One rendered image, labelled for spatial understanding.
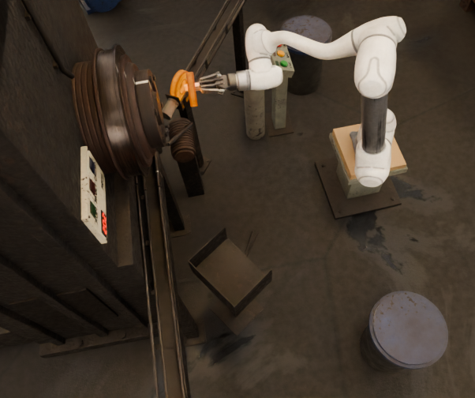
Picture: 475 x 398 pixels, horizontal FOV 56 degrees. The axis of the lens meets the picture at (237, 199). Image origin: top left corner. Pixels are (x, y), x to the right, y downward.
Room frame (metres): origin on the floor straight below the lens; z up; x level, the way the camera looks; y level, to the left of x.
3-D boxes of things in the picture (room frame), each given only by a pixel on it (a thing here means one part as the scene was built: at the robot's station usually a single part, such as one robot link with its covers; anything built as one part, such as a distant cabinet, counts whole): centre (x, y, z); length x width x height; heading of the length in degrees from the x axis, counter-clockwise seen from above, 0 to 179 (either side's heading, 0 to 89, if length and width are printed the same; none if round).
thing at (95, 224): (0.75, 0.45, 1.15); 0.26 x 0.02 x 0.18; 4
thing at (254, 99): (1.77, -0.17, 0.26); 0.12 x 0.12 x 0.52
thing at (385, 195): (1.30, -0.72, 0.16); 0.40 x 0.40 x 0.31; 6
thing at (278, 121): (1.82, -0.33, 0.31); 0.24 x 0.16 x 0.62; 4
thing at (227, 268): (0.62, 0.06, 0.36); 0.26 x 0.20 x 0.72; 39
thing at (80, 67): (1.09, 0.44, 1.11); 0.47 x 0.10 x 0.47; 4
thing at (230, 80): (1.44, -0.02, 0.84); 0.09 x 0.08 x 0.07; 93
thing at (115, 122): (1.09, 0.36, 1.11); 0.47 x 0.06 x 0.47; 4
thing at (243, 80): (1.45, -0.09, 0.83); 0.09 x 0.06 x 0.09; 3
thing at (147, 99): (1.10, 0.27, 1.11); 0.28 x 0.06 x 0.28; 4
